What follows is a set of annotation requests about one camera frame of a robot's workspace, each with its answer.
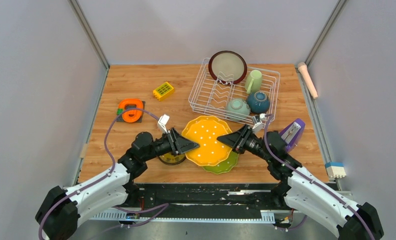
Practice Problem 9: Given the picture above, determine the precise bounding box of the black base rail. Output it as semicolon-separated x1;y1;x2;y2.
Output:
111;182;306;220

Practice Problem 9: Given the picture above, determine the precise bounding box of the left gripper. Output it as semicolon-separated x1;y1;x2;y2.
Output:
142;126;199;162

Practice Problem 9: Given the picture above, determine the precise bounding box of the green dotted plate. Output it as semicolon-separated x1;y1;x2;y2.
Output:
202;151;239;175

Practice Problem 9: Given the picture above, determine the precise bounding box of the yellow toy brick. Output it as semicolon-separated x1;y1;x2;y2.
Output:
152;81;175;102

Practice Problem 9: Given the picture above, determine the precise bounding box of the brown-rimmed white plate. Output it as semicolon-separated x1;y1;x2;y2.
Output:
208;50;247;85

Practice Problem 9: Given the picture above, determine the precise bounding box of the beige cylinder handle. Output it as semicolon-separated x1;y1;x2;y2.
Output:
297;62;319;99

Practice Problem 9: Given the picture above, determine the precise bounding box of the black plate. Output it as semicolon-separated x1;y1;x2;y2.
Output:
157;153;187;166

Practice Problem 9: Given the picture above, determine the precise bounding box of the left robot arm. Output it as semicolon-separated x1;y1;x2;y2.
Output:
35;128;200;240

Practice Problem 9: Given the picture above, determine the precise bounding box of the yellow dotted plate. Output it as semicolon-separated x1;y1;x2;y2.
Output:
181;115;232;167

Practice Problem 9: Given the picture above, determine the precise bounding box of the light teal bowl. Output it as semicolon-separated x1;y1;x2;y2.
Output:
225;98;251;121

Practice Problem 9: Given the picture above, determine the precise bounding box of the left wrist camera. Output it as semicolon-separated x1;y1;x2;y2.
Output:
157;114;170;134

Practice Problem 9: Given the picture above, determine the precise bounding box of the dark blue bowl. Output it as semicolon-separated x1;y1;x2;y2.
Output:
246;91;271;114

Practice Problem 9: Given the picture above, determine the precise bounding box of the white wire dish rack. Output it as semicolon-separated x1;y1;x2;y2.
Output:
188;57;281;126

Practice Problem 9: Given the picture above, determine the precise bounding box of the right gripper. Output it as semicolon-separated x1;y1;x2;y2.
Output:
216;124;273;164

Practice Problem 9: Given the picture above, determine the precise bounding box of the light green mug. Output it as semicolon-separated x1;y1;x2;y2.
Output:
245;69;263;95

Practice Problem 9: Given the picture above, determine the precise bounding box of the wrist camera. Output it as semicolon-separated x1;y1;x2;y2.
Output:
251;113;268;133
157;114;170;134

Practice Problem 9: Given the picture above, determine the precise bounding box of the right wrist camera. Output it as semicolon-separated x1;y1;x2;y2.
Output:
251;113;268;133

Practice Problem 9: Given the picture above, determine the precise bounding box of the orange toy on grey base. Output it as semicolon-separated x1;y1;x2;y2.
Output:
116;98;146;123

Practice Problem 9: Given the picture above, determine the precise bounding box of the purple metronome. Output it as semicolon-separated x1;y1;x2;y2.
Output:
279;118;306;152

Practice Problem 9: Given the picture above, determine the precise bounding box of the blue and white toy brick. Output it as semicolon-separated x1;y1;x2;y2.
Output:
324;162;347;179

